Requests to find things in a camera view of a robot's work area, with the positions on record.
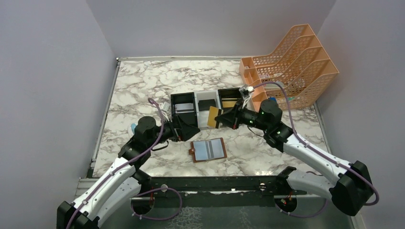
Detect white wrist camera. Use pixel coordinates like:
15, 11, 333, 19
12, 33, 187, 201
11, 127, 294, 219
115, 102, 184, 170
160, 101, 171, 112
239, 84, 255, 99

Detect white middle tray box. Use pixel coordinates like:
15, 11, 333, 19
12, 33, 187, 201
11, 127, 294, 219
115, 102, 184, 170
194, 90, 222, 130

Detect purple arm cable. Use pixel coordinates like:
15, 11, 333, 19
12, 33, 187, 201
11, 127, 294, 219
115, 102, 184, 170
250, 81, 380, 219
64, 97, 184, 229

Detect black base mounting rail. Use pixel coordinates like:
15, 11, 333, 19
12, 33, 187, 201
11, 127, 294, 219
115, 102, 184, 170
130, 176, 306, 211

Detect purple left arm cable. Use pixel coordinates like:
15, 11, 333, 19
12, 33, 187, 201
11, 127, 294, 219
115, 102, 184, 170
64, 97, 184, 229

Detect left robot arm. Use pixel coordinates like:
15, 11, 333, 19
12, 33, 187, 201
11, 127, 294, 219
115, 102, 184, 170
56, 115, 200, 229

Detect brown leather card holder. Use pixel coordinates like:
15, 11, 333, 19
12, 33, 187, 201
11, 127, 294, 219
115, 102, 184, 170
189, 138, 227, 163

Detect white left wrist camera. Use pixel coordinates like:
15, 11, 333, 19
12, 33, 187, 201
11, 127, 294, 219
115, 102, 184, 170
160, 101, 171, 112

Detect gold card in tray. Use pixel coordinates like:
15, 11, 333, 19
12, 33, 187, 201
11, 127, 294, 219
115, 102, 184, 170
222, 100, 237, 109

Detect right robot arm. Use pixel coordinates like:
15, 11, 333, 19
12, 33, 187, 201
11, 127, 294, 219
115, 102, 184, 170
215, 99, 376, 216

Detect silver card in tray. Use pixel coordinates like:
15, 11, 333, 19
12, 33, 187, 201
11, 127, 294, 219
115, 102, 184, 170
174, 103, 194, 114

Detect black tray box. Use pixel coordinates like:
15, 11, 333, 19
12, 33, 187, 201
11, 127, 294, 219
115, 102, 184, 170
170, 92, 198, 127
218, 87, 242, 111

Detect gold card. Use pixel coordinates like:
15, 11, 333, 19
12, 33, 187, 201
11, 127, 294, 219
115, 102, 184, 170
222, 100, 237, 109
207, 106, 223, 129

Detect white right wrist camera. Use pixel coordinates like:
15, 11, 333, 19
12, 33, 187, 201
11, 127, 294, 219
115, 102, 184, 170
239, 84, 255, 99

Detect orange plastic file organizer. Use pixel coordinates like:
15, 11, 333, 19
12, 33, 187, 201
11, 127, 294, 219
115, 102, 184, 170
239, 24, 339, 111

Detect black left tray box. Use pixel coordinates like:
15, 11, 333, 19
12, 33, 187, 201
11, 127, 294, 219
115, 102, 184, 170
170, 92, 198, 127

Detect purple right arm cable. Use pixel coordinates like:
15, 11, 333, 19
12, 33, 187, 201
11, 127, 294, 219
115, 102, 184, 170
250, 81, 380, 219

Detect black right tray box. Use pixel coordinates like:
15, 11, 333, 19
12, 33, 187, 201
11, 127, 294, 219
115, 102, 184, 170
218, 87, 242, 111

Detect blue correction tape blister pack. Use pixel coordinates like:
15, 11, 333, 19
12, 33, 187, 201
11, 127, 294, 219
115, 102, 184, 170
127, 123, 137, 138

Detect black cards in tray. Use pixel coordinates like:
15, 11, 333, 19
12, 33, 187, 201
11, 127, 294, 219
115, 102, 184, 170
198, 99, 216, 111

